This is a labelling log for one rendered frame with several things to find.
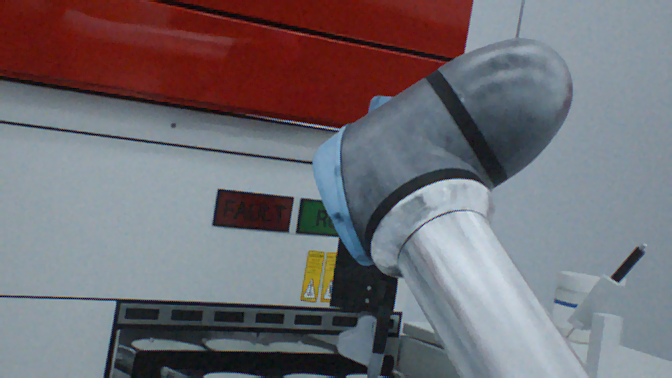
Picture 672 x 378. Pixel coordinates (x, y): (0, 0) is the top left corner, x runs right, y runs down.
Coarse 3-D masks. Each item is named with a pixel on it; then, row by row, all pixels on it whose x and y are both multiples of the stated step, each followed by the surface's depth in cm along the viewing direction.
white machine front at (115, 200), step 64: (0, 128) 155; (64, 128) 159; (128, 128) 163; (192, 128) 168; (256, 128) 174; (320, 128) 180; (0, 192) 156; (64, 192) 160; (128, 192) 165; (192, 192) 170; (256, 192) 175; (0, 256) 157; (64, 256) 161; (128, 256) 166; (192, 256) 171; (256, 256) 176; (0, 320) 158; (64, 320) 162
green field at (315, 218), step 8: (304, 208) 179; (312, 208) 180; (320, 208) 181; (304, 216) 180; (312, 216) 180; (320, 216) 181; (328, 216) 182; (304, 224) 180; (312, 224) 181; (320, 224) 181; (328, 224) 182; (320, 232) 181; (328, 232) 182; (336, 232) 183
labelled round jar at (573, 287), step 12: (564, 276) 200; (576, 276) 199; (588, 276) 202; (564, 288) 201; (576, 288) 199; (588, 288) 199; (564, 300) 200; (576, 300) 199; (564, 312) 200; (564, 324) 200; (564, 336) 200; (576, 336) 199; (588, 336) 200
